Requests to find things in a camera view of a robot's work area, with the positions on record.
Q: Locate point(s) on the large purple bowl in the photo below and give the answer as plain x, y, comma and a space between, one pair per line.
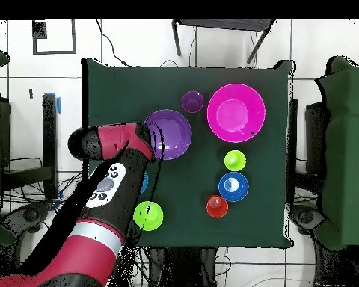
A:
175, 131

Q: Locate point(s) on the lime green cup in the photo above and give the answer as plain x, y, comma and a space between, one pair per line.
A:
235, 160

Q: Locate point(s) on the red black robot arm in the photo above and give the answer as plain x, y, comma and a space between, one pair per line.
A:
113, 140

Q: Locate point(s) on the translucent blue straight-sided bowl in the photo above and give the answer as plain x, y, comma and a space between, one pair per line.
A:
145, 182

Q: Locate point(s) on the purple cup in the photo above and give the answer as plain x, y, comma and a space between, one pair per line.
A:
192, 103

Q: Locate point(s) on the orange cup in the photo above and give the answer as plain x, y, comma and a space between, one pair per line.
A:
217, 209

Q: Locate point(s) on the green ribbed bowl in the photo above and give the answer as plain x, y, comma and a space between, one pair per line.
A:
142, 213

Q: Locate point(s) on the dark blue ribbed bowl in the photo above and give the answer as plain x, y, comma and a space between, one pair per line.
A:
240, 191

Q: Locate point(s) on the large pink bowl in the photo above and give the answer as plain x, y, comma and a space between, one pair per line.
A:
236, 113

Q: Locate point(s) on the dark green tablecloth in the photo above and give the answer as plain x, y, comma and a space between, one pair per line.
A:
197, 80

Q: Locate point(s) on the grey chair base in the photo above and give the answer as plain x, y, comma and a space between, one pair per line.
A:
30, 215
306, 216

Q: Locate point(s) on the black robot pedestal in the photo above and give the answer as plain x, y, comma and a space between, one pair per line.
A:
182, 269

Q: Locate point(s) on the black metal frame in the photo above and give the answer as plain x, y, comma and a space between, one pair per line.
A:
315, 137
49, 119

